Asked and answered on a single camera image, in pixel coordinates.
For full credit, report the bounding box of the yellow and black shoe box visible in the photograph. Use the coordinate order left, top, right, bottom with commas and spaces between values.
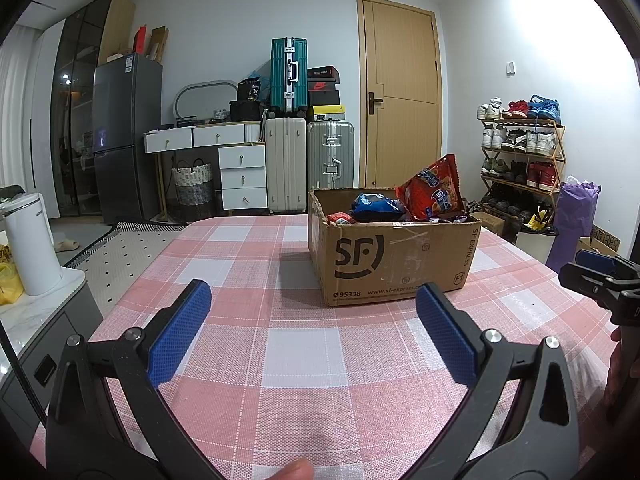
306, 105, 346, 123

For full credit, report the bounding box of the flat printed cardboard box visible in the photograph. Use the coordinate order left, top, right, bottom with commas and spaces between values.
575, 225, 622, 261

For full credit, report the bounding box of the teal suitcase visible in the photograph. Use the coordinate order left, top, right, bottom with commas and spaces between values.
270, 36, 308, 113

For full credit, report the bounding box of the white trash bin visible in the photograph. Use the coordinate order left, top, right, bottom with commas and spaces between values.
515, 212, 558, 251

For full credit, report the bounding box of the cream suitcase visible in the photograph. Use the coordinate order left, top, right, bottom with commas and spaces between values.
265, 116, 307, 215

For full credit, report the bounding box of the oval white-framed mirror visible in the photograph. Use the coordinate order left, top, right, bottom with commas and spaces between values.
173, 79, 238, 121

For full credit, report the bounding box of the purple gift bag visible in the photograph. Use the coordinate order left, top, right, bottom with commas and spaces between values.
545, 176, 601, 273

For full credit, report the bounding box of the woven laundry basket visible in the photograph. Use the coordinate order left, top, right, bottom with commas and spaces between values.
171, 158, 215, 208

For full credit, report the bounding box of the person's left hand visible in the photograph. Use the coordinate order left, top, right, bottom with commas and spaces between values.
264, 460, 315, 480

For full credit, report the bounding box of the dark glass cabinet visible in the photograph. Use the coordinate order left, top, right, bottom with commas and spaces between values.
50, 0, 116, 218

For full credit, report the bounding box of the black storage bag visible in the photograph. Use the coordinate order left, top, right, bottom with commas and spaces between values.
229, 100, 266, 122

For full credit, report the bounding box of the white and grey side cabinet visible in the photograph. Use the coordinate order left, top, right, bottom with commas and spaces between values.
0, 265, 103, 453

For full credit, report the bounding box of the silver suitcase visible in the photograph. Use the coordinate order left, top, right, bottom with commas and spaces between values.
306, 121, 355, 191

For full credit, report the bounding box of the white drawer desk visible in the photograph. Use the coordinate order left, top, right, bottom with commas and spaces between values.
143, 122, 268, 216

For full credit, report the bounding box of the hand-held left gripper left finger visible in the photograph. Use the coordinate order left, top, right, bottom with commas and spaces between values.
45, 280, 221, 480

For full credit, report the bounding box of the person's right hand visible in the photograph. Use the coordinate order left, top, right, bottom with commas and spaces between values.
602, 327, 640, 411

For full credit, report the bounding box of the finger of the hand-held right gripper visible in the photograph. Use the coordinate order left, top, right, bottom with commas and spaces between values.
575, 249, 640, 279
559, 262, 640, 302

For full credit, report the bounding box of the white dotted rug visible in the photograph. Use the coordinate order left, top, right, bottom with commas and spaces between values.
67, 220, 188, 268

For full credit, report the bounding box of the yellow plastic bag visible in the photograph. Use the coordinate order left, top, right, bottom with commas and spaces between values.
0, 245, 25, 306

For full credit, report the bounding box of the black paper bag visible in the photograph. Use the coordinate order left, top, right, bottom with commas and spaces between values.
236, 76, 264, 102

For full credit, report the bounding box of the brown cardboard box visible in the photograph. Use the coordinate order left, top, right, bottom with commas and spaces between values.
307, 186, 482, 307

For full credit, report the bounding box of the wooden door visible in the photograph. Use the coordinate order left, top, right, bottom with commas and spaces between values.
356, 0, 442, 188

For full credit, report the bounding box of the white cylindrical appliance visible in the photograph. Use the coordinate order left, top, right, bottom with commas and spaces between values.
0, 192, 63, 297

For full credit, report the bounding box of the shoe rack with shoes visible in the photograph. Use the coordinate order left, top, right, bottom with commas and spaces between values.
476, 95, 562, 211

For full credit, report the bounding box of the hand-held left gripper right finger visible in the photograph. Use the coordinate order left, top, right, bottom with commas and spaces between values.
416, 282, 581, 480

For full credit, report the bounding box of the wooden wall cabinet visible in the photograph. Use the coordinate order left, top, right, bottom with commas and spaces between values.
97, 0, 137, 67

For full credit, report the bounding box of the large red snack bag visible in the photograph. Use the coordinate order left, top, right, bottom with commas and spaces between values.
395, 154, 468, 222

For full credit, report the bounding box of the small cardboard box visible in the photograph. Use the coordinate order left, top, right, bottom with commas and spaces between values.
471, 211, 506, 236

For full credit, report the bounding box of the grey refrigerator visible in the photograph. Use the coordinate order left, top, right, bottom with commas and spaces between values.
92, 52, 163, 225

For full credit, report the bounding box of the blue cookie packet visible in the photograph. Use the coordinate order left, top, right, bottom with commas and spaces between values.
348, 192, 407, 222

